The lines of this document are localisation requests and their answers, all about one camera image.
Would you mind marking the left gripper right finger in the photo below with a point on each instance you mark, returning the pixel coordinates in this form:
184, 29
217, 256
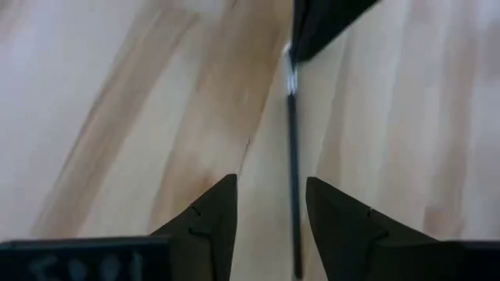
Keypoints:
351, 242

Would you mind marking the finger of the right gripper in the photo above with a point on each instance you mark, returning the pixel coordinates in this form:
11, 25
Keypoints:
324, 23

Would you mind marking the thin black makeup brush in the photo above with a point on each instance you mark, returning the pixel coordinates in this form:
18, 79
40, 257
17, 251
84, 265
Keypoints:
293, 156

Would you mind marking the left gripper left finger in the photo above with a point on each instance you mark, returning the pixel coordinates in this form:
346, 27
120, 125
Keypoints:
211, 234

